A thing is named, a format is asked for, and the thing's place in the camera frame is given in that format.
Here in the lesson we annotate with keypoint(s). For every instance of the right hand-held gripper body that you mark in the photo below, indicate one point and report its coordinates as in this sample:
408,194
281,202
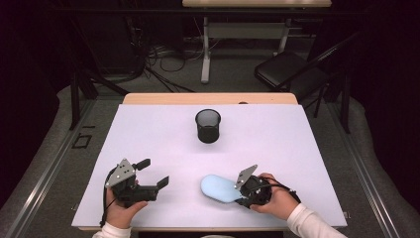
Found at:
256,191

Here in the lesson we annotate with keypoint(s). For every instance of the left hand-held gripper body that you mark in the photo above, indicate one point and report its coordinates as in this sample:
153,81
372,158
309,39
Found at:
132,193

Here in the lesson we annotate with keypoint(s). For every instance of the light blue hairbrush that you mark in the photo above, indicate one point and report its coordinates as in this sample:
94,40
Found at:
218,188

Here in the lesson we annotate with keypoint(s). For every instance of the black mesh cup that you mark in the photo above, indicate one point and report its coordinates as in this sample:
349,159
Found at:
208,134

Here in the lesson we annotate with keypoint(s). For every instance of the person's left hand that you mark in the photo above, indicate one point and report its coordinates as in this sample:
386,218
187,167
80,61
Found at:
120,213

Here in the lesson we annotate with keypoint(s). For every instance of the person's right hand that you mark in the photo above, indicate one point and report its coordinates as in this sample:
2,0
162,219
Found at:
280,201

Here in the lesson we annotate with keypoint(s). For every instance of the white table mat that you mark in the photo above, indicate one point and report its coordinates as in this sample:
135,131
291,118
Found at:
264,139

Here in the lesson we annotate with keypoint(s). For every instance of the wooden table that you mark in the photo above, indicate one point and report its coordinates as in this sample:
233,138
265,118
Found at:
198,98

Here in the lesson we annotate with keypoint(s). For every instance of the black metal stand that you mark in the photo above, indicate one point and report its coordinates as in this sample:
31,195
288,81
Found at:
75,99

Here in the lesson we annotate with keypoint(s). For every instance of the white-legged desk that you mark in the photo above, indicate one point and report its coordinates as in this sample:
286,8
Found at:
205,66

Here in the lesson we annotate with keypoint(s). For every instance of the black folding chair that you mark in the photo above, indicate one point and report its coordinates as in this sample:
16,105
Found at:
287,69

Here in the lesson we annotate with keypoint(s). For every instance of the metal floor rail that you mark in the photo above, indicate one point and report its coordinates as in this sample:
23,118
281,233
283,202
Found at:
363,172
49,172

